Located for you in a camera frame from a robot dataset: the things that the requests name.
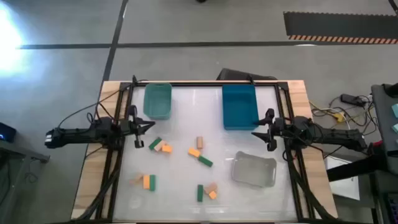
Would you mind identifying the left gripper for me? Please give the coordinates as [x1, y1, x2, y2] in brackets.
[119, 105, 156, 149]

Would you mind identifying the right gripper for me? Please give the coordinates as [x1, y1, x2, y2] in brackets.
[251, 108, 285, 152]

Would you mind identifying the teal green plastic bin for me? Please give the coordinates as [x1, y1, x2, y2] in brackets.
[143, 82, 173, 121]

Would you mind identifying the blue plastic bin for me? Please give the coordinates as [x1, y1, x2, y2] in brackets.
[221, 84, 260, 131]

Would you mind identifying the light grey plastic bin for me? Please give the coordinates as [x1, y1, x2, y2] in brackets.
[231, 151, 277, 188]

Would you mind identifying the black power adapter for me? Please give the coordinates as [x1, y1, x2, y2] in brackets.
[340, 93, 367, 106]

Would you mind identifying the black support beam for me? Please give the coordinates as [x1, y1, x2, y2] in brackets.
[326, 154, 398, 183]

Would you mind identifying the white paper sheet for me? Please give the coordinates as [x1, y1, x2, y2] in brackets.
[325, 154, 361, 202]

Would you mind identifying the grey side desk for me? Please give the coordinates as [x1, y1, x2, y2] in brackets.
[371, 83, 398, 175]

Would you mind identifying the black hazard-striped floor mat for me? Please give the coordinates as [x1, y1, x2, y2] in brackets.
[283, 11, 398, 45]

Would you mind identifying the black device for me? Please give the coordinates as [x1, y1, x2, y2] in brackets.
[0, 122, 17, 143]

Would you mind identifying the dark side table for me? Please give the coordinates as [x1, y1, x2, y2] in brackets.
[0, 139, 50, 224]

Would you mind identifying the dark equipment rack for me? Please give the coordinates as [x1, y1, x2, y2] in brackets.
[369, 172, 398, 224]

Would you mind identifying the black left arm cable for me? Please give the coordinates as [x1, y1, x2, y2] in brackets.
[57, 76, 150, 130]

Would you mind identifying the black aluminium table frame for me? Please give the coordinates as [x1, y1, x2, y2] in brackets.
[93, 80, 315, 223]

